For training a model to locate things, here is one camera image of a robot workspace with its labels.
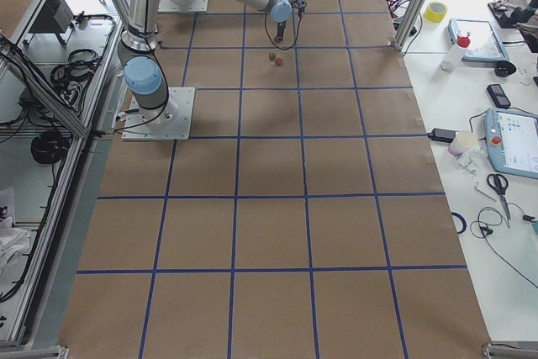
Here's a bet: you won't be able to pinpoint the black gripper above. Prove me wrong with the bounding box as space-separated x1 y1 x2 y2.
274 22 287 40

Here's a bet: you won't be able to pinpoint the yellow tape roll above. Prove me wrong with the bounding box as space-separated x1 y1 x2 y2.
424 2 448 24

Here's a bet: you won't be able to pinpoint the clear bottle red cap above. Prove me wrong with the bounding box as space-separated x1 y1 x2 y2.
440 33 471 72

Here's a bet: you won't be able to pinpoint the black power adapter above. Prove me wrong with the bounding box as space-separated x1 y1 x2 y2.
427 128 457 144

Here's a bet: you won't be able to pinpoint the teach pendant far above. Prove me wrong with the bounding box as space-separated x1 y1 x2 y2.
447 18 509 63

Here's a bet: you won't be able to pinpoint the teach pendant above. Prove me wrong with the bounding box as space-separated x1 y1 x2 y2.
447 18 509 63
484 108 537 179

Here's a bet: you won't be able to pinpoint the teach pendant near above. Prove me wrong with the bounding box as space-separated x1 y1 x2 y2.
484 108 537 179

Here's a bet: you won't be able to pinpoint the black scissors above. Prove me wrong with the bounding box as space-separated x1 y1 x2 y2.
486 173 511 228

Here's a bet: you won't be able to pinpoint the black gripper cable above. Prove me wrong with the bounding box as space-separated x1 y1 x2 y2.
262 0 308 51

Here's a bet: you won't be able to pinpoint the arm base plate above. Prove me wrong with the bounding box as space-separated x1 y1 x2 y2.
159 0 208 14
121 87 196 141

